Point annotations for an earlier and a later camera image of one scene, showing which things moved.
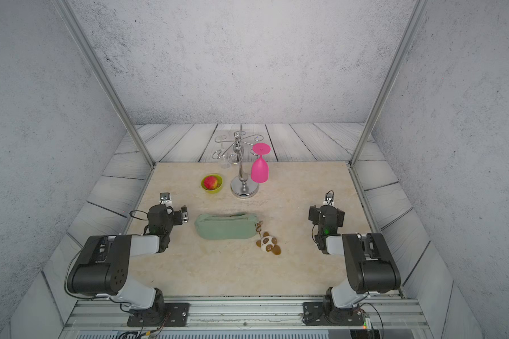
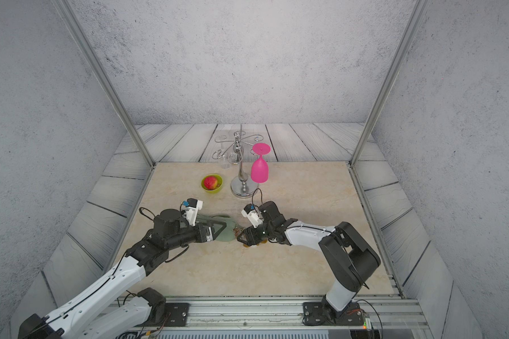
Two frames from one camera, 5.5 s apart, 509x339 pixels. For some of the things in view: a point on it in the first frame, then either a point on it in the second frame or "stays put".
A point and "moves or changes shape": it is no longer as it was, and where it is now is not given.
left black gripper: x=178 y=219 → x=208 y=231
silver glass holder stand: x=242 y=186 stays put
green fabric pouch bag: x=226 y=226 moves or changes shape
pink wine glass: x=259 y=167 stays put
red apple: x=211 y=182 stays put
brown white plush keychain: x=268 y=244 → x=237 y=231
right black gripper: x=316 y=214 → x=250 y=232
